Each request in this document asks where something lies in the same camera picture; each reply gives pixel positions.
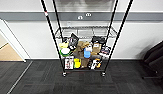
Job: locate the blue cup with white lid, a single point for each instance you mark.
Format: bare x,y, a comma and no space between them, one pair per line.
87,53

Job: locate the black glossy bag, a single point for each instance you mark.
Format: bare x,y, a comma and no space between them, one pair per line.
73,41

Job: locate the small brown cardboard box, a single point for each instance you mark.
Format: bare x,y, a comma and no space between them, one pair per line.
96,48

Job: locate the tall brown box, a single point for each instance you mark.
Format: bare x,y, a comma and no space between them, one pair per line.
85,63

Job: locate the yellow bottle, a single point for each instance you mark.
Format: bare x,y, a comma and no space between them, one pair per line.
77,63

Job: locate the white box with red print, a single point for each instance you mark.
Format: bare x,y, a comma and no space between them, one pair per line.
69,63

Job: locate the black and white box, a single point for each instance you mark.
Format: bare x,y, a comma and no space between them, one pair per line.
93,64

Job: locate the black packet with print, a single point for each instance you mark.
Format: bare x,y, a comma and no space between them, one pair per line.
105,51

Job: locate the small yellow packet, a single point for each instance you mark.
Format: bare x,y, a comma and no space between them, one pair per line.
100,65

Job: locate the white wall socket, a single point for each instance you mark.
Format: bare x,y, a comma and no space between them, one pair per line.
88,14
80,17

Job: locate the long grey wall band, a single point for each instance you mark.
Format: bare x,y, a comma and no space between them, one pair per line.
140,16

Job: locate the white door frame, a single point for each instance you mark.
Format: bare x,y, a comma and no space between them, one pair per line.
13,38

